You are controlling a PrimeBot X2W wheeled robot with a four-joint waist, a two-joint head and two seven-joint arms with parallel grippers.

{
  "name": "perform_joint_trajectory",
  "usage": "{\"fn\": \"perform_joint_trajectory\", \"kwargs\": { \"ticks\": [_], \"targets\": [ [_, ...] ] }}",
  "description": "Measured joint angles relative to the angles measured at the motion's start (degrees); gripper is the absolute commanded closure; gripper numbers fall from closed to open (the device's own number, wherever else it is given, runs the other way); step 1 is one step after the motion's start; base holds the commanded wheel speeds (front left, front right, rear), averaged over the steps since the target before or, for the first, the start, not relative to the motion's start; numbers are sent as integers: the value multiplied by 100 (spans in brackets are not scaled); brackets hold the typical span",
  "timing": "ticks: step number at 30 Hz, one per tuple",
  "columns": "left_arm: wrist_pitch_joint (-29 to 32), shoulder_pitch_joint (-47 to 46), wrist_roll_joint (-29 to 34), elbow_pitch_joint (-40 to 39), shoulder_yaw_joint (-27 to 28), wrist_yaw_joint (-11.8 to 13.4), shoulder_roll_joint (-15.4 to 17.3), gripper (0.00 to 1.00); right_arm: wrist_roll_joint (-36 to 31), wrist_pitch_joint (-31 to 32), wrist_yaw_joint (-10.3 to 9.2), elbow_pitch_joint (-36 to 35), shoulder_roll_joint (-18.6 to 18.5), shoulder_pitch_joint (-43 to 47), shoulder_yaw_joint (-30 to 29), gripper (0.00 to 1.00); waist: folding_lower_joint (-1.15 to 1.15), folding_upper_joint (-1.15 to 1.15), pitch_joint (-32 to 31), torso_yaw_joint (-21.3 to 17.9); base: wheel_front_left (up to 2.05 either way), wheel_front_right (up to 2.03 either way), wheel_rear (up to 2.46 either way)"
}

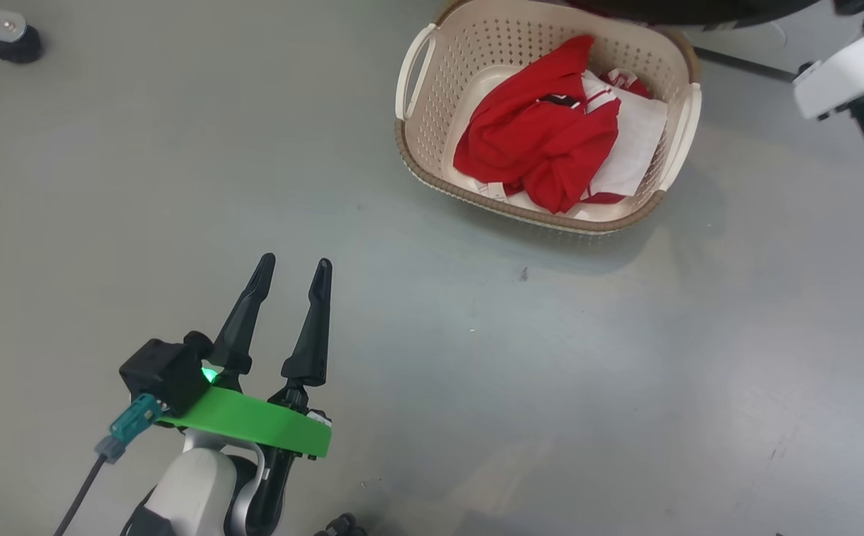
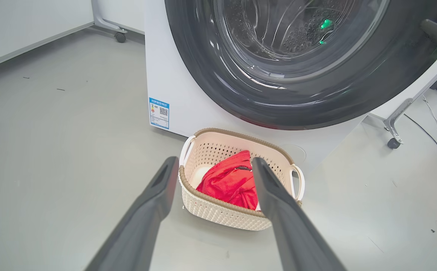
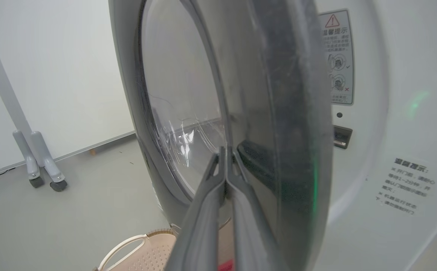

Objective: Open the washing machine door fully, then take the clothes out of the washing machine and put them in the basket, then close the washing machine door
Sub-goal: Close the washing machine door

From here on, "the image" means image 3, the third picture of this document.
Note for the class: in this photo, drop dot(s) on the dark grey washing machine door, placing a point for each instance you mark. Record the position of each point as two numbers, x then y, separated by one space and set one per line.
278 113

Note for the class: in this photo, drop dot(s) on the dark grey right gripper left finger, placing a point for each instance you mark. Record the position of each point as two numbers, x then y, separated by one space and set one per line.
203 226

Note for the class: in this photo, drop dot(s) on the white stand post with casters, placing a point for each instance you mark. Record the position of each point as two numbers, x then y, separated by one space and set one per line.
41 154

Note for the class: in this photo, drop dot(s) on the red and white garment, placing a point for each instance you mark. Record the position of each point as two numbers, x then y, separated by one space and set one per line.
226 266

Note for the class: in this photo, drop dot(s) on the cream perforated laundry basket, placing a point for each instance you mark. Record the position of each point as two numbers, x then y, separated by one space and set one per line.
147 256

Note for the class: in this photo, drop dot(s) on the white front-load washing machine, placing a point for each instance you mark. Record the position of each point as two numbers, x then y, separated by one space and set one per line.
391 113

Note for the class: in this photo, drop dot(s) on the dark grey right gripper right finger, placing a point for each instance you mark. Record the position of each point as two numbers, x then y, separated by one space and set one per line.
248 233

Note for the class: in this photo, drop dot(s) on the grey warning sticker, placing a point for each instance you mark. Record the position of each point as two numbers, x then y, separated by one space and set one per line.
337 56

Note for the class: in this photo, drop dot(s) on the printed text notice sticker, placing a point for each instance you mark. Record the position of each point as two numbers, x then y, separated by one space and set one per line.
407 186

